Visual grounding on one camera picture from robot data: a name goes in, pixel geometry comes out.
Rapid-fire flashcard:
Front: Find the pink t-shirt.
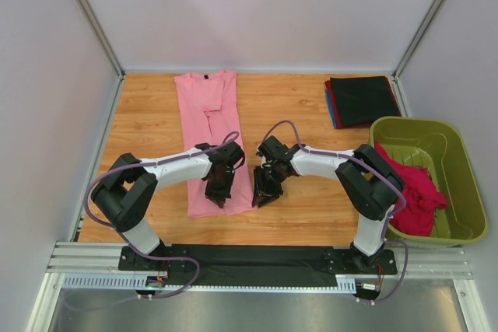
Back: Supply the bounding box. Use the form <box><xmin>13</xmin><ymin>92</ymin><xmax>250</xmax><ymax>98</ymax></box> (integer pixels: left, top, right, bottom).
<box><xmin>174</xmin><ymin>70</ymin><xmax>255</xmax><ymax>218</ymax></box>

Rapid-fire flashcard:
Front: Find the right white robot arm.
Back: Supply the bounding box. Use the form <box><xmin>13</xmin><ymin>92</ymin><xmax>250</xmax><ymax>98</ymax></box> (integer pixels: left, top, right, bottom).
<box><xmin>252</xmin><ymin>135</ymin><xmax>406</xmax><ymax>268</ymax></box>

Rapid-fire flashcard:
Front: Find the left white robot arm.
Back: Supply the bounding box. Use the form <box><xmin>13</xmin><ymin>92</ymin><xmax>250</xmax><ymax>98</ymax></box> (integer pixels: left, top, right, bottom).
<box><xmin>88</xmin><ymin>142</ymin><xmax>245</xmax><ymax>262</ymax></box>

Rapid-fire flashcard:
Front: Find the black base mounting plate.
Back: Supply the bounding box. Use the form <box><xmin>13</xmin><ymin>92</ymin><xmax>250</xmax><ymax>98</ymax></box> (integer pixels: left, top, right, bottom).
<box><xmin>118</xmin><ymin>244</ymin><xmax>398</xmax><ymax>287</ymax></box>

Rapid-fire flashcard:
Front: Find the folded blue t-shirt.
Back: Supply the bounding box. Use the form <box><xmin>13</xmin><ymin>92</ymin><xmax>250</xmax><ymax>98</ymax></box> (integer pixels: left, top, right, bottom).
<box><xmin>324</xmin><ymin>89</ymin><xmax>338</xmax><ymax>129</ymax></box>

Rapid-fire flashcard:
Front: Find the magenta t-shirt in bin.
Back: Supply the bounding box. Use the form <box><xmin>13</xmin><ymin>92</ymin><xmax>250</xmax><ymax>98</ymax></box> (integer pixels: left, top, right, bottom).
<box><xmin>374</xmin><ymin>143</ymin><xmax>447</xmax><ymax>236</ymax></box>

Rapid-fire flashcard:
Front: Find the olive green plastic bin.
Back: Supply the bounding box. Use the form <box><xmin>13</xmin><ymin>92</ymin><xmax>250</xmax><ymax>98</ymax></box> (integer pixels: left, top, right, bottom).
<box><xmin>369</xmin><ymin>117</ymin><xmax>488</xmax><ymax>248</ymax></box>

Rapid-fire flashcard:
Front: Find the slotted grey cable duct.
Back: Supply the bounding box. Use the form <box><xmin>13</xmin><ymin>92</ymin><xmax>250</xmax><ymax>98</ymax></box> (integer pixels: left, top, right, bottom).
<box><xmin>61</xmin><ymin>274</ymin><xmax>356</xmax><ymax>295</ymax></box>

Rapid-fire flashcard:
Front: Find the left aluminium frame post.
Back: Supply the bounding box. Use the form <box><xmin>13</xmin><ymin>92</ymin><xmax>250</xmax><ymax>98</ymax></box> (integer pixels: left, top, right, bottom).
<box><xmin>76</xmin><ymin>0</ymin><xmax>125</xmax><ymax>79</ymax></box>

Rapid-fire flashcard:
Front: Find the aluminium frame post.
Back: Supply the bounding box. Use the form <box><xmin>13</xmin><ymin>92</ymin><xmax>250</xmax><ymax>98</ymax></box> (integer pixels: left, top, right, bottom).
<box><xmin>76</xmin><ymin>0</ymin><xmax>125</xmax><ymax>79</ymax></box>
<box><xmin>392</xmin><ymin>0</ymin><xmax>472</xmax><ymax>79</ymax></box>

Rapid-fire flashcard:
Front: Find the right aluminium frame post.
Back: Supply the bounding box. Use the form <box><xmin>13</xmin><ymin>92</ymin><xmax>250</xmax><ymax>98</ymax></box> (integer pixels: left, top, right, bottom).
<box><xmin>392</xmin><ymin>0</ymin><xmax>472</xmax><ymax>79</ymax></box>

